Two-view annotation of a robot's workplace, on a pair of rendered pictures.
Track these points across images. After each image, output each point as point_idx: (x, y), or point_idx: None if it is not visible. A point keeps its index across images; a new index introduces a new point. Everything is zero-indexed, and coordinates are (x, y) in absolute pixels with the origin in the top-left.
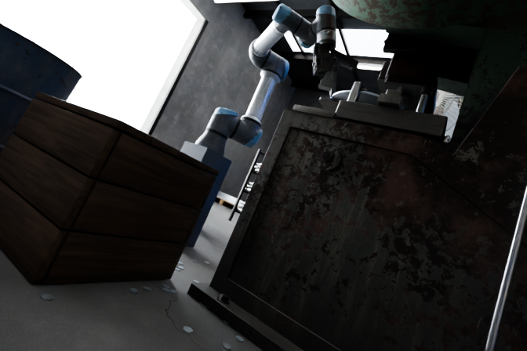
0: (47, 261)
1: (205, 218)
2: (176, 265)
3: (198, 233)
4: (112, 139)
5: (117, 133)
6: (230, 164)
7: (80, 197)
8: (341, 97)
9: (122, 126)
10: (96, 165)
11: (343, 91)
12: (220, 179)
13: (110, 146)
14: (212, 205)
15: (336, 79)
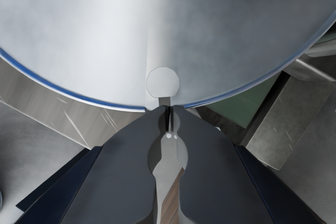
0: (275, 174)
1: (76, 158)
2: (168, 139)
3: (84, 151)
4: (316, 214)
5: (318, 217)
6: (22, 202)
7: (293, 191)
8: (209, 59)
9: (322, 220)
10: (305, 203)
11: (282, 67)
12: (47, 187)
13: (312, 211)
14: (65, 164)
15: (247, 156)
